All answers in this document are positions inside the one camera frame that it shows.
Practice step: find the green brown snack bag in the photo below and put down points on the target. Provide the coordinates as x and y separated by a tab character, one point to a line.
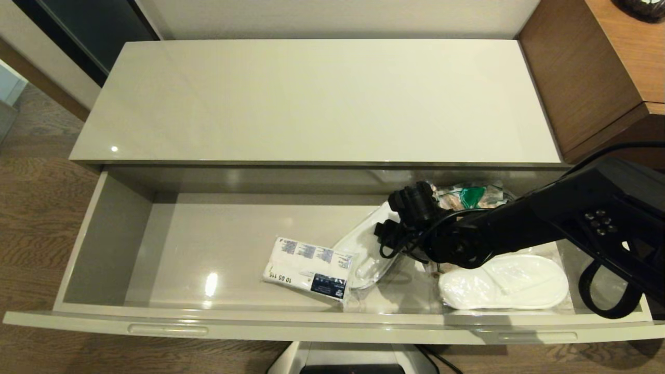
470	196

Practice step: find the pale blue white furniture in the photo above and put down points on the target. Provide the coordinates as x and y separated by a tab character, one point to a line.
8	83

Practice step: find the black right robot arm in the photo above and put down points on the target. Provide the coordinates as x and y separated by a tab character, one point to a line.
545	218

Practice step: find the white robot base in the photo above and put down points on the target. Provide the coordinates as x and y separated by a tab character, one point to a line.
353	361

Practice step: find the dark glass door panel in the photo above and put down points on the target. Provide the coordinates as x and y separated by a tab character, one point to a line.
93	31

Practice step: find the white tissue pack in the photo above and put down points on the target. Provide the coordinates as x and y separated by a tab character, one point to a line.
306	267

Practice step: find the white bagged slipper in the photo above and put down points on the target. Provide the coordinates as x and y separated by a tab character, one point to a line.
361	249
504	283

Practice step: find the dark decorative bowl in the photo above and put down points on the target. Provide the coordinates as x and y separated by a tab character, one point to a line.
644	8

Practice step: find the beige glossy cabinet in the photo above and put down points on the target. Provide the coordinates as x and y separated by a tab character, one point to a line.
322	104

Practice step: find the brown wooden cabinet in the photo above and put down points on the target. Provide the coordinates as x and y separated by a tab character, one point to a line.
582	78

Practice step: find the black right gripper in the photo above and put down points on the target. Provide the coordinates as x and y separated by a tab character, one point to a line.
397	239

